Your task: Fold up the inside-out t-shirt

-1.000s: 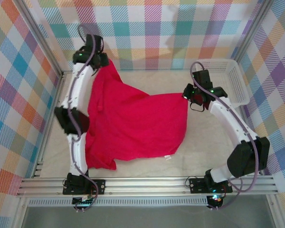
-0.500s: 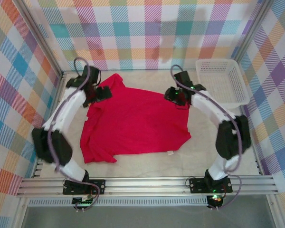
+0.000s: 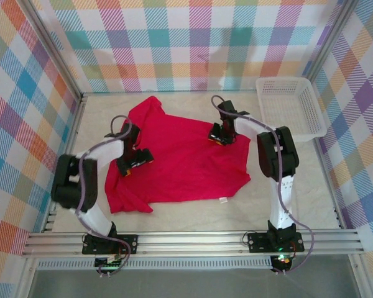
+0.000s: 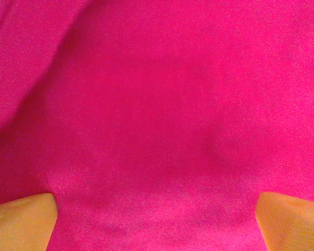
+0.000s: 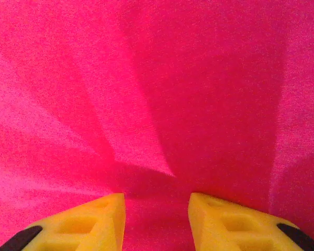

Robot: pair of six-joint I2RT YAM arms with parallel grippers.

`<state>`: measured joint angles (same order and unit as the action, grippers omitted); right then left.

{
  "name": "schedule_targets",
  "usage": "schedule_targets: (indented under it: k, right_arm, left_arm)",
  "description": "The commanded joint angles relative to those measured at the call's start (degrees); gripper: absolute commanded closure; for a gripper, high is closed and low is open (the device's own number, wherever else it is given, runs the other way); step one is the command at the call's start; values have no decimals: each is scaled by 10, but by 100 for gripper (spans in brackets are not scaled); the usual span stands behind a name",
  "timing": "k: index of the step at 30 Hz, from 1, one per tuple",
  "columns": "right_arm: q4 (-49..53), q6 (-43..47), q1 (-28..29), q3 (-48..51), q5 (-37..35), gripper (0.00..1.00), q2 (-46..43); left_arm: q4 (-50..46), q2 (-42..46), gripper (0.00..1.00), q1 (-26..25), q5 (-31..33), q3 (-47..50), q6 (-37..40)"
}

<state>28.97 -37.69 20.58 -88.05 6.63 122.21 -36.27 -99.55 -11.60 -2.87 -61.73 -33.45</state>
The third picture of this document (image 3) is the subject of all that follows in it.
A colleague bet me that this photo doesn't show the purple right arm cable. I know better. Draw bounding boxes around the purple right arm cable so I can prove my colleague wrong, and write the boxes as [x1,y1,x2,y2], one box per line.
[210,94,315,276]

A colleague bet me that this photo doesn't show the white plastic basket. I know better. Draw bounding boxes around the white plastic basket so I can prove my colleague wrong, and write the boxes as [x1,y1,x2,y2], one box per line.
[255,76,328,143]

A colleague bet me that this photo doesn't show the aluminium frame leg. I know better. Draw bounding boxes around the aluminium frame leg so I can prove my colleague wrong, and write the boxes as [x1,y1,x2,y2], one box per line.
[349,254,373,298]
[15,257,40,298]

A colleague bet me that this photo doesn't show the wide aluminium mounting rail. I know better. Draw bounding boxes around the wide aluminium mounting rail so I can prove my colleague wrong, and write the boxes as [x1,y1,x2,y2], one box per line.
[21,228,366,258]

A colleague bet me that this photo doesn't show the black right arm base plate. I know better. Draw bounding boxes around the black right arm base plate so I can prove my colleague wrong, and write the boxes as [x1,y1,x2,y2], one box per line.
[247,231,305,253]

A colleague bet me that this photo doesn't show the aluminium frame post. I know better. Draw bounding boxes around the aluminium frame post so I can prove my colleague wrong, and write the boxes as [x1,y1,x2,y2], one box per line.
[20,0,88,100]
[304,0,361,84]

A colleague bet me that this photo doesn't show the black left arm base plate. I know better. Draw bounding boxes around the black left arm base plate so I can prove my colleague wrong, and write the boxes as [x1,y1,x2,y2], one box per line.
[81,234,139,256]

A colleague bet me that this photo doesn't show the slotted grey cable duct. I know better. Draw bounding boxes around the slotted grey cable duct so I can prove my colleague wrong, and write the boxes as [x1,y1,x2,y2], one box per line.
[37,256,273,270]

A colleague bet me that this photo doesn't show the red t-shirt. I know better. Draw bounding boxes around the red t-shirt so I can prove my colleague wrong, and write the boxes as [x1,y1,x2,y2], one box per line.
[104,95,252,215]

